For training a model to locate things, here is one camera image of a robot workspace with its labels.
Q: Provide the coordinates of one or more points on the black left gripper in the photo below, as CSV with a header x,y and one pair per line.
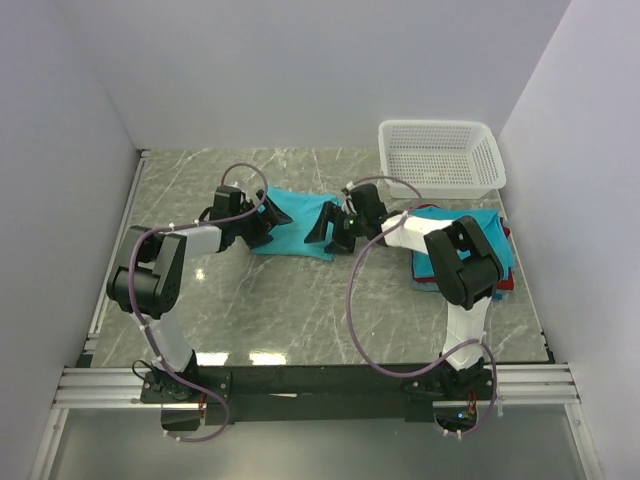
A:
x,y
266,222

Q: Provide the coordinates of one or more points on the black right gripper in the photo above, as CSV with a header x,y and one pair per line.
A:
x,y
319,231

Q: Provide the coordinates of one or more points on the light blue cotton t-shirt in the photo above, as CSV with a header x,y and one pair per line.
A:
x,y
304,209

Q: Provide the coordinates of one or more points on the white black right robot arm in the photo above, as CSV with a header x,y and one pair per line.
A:
x,y
466,268

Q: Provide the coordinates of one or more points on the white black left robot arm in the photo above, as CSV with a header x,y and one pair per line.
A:
x,y
146,278

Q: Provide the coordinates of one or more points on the white plastic perforated basket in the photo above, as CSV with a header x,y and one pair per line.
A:
x,y
443,159

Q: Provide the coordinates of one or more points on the folded teal mesh t-shirt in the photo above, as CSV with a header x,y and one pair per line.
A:
x,y
489,221

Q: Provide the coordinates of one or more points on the folded red t-shirt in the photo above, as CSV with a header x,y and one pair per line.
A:
x,y
494,228

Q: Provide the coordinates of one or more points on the black base beam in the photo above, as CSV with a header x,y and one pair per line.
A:
x,y
217,394

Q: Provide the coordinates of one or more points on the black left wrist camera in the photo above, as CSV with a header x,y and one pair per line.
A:
x,y
228,202

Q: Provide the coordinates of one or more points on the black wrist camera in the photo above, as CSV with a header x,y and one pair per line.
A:
x,y
228,202
363,200

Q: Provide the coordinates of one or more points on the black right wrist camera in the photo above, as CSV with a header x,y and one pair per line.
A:
x,y
363,200

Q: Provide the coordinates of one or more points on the aluminium frame rail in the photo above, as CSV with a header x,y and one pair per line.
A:
x,y
119,388

